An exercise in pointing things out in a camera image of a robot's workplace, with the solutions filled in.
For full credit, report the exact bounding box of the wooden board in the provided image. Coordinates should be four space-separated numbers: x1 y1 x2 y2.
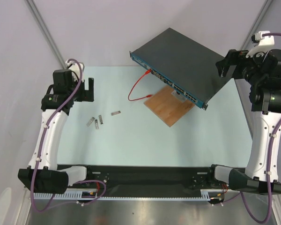
144 86 195 127

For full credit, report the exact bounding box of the black network switch blue front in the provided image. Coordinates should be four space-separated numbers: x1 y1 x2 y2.
130 28 230 110

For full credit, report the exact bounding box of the aluminium frame post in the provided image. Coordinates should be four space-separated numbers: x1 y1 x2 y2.
24 0 66 69
240 0 274 50

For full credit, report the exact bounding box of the silver sfp module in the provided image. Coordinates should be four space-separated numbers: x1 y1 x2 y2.
86 117 95 127
95 119 99 129
111 111 121 116
98 115 103 125

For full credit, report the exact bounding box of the red ethernet cable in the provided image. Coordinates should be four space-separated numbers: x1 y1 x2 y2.
128 68 153 102

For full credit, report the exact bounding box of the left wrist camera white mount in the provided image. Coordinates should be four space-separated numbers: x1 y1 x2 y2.
65 61 85 82

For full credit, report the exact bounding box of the slotted cable duct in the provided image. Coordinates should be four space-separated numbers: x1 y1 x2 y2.
33 189 225 201

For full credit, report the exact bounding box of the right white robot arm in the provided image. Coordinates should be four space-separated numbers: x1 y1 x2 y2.
206 49 281 195

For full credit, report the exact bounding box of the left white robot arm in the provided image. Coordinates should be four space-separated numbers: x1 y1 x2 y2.
18 65 94 194

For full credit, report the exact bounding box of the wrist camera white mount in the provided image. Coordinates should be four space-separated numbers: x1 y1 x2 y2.
65 61 85 82
246 31 274 58

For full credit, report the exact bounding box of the left aluminium frame post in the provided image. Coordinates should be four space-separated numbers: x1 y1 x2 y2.
24 0 66 69

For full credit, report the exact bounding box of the right aluminium frame post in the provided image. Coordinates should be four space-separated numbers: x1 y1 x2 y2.
240 0 274 50

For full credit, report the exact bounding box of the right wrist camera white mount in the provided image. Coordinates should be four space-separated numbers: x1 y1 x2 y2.
246 31 274 58

